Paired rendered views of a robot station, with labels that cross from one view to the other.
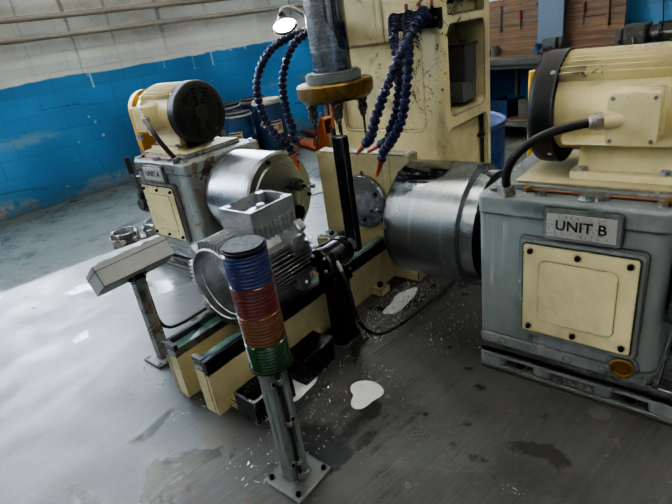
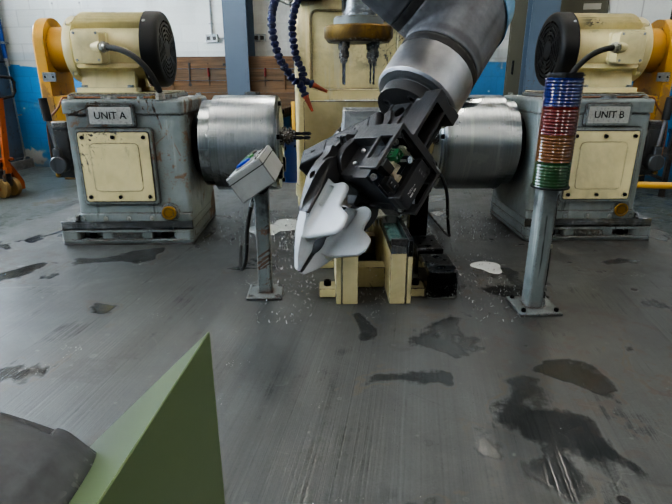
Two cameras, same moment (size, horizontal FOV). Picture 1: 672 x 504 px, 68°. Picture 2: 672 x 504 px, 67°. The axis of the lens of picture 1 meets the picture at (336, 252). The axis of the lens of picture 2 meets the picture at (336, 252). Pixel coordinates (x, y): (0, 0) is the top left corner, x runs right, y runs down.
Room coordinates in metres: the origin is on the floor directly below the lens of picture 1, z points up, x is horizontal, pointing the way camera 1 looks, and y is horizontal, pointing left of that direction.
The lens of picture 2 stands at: (0.22, 0.99, 1.21)
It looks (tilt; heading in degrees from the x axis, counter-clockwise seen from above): 19 degrees down; 316
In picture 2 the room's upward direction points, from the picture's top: straight up
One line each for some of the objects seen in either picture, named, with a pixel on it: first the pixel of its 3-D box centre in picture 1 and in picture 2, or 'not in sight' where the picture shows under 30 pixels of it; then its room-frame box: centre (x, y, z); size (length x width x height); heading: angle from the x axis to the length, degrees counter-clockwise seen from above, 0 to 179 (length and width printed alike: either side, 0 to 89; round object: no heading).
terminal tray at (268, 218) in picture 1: (258, 217); (366, 126); (0.99, 0.15, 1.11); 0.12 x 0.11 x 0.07; 137
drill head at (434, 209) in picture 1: (462, 221); (478, 142); (0.96, -0.27, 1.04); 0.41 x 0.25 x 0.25; 47
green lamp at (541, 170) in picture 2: (268, 349); (551, 174); (0.59, 0.12, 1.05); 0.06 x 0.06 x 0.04
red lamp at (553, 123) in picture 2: (254, 294); (559, 120); (0.59, 0.12, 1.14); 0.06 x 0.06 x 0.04
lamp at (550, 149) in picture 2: (261, 322); (555, 147); (0.59, 0.12, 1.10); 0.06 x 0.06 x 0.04
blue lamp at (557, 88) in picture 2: (247, 264); (562, 92); (0.59, 0.12, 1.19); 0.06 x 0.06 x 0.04
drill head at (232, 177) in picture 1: (248, 192); (227, 143); (1.43, 0.23, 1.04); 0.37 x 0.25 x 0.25; 47
